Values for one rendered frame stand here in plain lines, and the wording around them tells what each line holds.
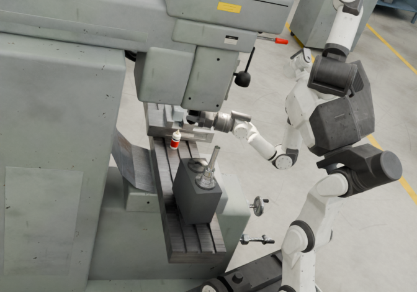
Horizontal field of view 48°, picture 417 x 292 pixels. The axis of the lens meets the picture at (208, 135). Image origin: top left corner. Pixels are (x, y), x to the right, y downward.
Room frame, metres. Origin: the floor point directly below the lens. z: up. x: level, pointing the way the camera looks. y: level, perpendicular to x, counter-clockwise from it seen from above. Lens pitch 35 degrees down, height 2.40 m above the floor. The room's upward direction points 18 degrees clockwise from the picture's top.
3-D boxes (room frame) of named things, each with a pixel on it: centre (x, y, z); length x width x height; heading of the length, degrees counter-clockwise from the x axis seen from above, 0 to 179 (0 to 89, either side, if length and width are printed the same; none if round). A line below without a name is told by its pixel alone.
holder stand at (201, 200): (1.53, -0.02, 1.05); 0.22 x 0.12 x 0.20; 31
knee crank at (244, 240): (1.88, -0.45, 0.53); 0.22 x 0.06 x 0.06; 112
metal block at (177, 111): (2.03, 0.19, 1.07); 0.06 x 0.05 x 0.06; 20
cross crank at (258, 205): (2.00, -0.36, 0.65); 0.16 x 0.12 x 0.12; 112
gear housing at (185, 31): (1.79, 0.14, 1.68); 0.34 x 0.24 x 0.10; 112
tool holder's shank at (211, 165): (1.49, -0.05, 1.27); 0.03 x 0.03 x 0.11
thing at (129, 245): (1.82, 0.08, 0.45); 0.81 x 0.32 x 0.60; 112
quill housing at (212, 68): (1.81, 0.10, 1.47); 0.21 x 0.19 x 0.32; 22
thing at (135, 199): (1.81, 0.10, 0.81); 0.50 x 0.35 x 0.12; 112
